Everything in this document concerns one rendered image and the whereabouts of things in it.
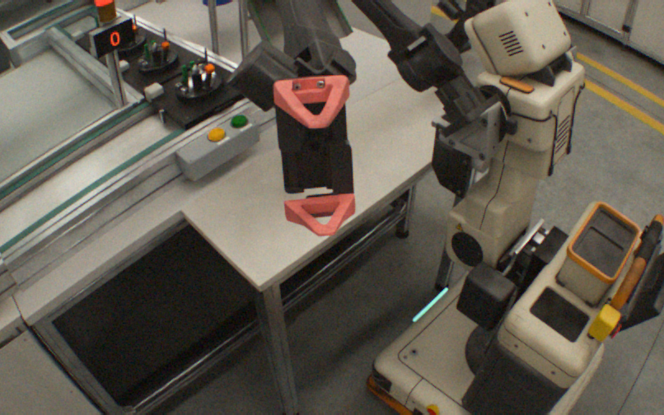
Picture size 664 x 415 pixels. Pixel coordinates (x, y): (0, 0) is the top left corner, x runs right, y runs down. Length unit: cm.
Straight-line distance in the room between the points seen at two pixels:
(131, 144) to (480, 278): 95
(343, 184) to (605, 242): 85
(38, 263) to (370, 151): 89
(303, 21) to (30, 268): 85
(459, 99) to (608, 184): 216
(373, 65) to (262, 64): 120
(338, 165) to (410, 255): 176
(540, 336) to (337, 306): 113
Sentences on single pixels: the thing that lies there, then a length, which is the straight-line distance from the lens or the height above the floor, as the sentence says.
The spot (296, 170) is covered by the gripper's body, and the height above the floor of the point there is 137.
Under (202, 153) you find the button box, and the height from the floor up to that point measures 96.
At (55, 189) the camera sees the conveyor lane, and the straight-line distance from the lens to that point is 139.
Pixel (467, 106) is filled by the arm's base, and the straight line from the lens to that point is 95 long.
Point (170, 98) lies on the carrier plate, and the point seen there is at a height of 97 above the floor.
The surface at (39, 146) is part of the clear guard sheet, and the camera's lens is 147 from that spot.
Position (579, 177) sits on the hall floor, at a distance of 295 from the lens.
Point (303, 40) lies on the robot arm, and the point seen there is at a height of 142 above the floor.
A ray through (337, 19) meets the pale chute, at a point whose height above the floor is 104.
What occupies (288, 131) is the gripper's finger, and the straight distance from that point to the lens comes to 50.
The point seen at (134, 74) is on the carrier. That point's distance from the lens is 166.
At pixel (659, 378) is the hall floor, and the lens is 233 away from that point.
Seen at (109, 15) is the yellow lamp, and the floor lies 128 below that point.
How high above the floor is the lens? 172
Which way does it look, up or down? 45 degrees down
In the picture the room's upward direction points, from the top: straight up
